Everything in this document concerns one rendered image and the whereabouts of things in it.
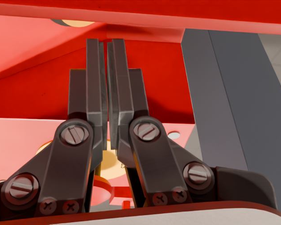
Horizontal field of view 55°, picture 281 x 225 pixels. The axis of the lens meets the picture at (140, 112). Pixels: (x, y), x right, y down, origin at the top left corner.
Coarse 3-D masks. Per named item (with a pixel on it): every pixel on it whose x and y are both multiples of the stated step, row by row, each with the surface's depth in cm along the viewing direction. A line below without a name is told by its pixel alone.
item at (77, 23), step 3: (66, 21) 16; (69, 21) 16; (72, 21) 16; (75, 21) 16; (78, 21) 16; (81, 21) 16; (84, 21) 16; (87, 21) 17; (90, 21) 17; (69, 24) 16; (72, 24) 16; (75, 24) 16; (78, 24) 16; (81, 24) 16; (84, 24) 17; (87, 24) 17; (90, 24) 17
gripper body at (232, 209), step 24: (48, 216) 7; (72, 216) 7; (96, 216) 7; (120, 216) 7; (144, 216) 7; (168, 216) 7; (192, 216) 7; (216, 216) 7; (240, 216) 7; (264, 216) 7
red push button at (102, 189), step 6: (96, 168) 19; (96, 174) 19; (96, 180) 18; (102, 180) 18; (96, 186) 17; (102, 186) 18; (108, 186) 18; (96, 192) 18; (102, 192) 18; (108, 192) 18; (96, 198) 18; (102, 198) 18; (108, 198) 19; (96, 204) 19
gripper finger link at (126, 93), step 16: (112, 48) 11; (112, 64) 10; (112, 80) 10; (128, 80) 10; (112, 96) 10; (128, 96) 9; (144, 96) 11; (112, 112) 9; (128, 112) 9; (144, 112) 10; (112, 128) 10; (128, 128) 10; (112, 144) 11; (128, 144) 9; (176, 144) 9; (128, 160) 10; (192, 160) 9; (192, 176) 9; (208, 176) 9; (192, 192) 8
